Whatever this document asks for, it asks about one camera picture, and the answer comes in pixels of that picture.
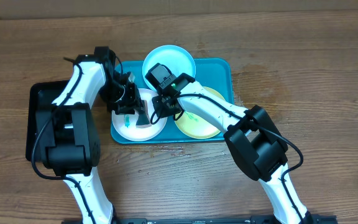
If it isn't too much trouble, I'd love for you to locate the grey-green sponge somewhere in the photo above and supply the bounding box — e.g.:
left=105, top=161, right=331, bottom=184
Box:
left=136, top=106, right=151, bottom=128

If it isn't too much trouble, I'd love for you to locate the white plate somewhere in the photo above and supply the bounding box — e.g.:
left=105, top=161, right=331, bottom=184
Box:
left=111, top=88, right=167, bottom=142

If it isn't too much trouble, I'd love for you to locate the light blue plate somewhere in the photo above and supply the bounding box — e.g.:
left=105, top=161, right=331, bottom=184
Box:
left=142, top=45, right=196, bottom=91

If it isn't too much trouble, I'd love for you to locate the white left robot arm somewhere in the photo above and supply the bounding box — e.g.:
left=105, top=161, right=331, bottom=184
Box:
left=30, top=47, right=150, bottom=223

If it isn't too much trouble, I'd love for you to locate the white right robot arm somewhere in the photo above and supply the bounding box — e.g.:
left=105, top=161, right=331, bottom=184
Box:
left=145, top=63, right=313, bottom=223

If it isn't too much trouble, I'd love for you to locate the teal tray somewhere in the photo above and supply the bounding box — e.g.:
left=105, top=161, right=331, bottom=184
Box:
left=111, top=58, right=234, bottom=144

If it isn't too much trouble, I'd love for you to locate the black tray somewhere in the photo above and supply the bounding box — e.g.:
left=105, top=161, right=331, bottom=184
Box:
left=25, top=80, right=68, bottom=162

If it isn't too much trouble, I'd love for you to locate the yellow plate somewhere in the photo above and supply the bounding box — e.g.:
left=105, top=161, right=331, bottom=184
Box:
left=174, top=86, right=226, bottom=140

